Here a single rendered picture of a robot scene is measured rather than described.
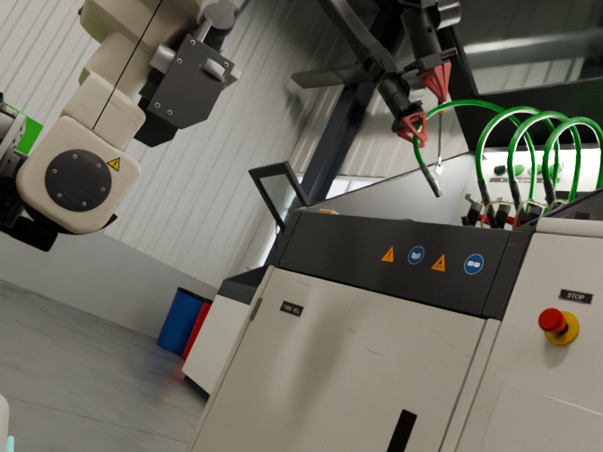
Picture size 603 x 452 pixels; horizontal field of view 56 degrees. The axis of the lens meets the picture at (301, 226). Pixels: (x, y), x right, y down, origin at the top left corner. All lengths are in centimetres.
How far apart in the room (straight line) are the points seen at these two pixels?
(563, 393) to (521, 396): 6
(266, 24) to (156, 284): 423
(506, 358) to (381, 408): 25
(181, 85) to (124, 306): 715
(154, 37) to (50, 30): 660
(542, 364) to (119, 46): 88
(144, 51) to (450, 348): 76
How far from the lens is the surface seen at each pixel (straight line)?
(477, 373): 97
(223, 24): 143
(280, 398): 127
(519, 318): 96
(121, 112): 105
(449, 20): 133
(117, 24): 112
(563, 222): 100
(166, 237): 821
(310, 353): 124
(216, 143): 851
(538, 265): 99
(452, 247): 109
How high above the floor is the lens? 61
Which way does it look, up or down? 12 degrees up
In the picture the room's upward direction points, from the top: 24 degrees clockwise
